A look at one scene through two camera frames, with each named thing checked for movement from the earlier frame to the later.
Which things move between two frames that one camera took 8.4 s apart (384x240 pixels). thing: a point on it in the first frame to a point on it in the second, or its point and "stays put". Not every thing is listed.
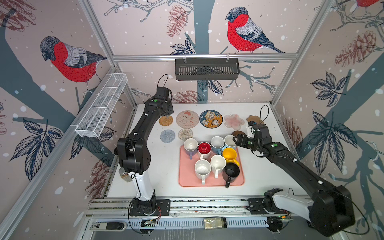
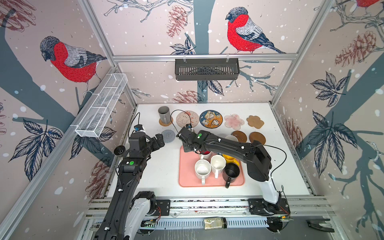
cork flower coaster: (256, 119) stays put
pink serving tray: (187, 178) stays put
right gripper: (240, 139) to (185, 150)
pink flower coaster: (233, 121) stays put
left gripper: (171, 109) to (156, 145)
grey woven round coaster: (167, 136) stays put
